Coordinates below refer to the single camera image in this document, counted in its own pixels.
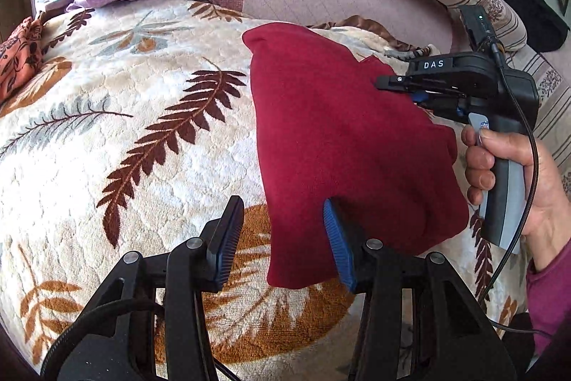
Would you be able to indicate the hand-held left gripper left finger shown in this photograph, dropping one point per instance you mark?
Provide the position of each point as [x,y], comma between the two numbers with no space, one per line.
[227,240]

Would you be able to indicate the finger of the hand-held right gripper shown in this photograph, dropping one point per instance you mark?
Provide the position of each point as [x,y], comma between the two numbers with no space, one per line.
[392,81]
[420,96]

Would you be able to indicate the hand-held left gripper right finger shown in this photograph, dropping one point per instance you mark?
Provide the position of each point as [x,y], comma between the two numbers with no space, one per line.
[337,245]

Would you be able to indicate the red knit garment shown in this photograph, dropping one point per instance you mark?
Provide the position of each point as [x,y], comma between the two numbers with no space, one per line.
[348,140]

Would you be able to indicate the person's right forearm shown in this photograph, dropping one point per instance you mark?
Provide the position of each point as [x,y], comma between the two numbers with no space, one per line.
[551,296]

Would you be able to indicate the person's right hand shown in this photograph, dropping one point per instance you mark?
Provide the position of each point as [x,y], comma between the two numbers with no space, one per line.
[548,202]

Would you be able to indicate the black cloth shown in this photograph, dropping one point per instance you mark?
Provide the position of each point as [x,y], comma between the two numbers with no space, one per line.
[526,6]

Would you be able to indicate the cream leaf-print blanket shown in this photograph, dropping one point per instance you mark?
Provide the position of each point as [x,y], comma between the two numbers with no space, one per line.
[134,140]

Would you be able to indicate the orange patterned cloth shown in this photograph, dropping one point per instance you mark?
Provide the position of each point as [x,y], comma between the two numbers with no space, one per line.
[20,59]

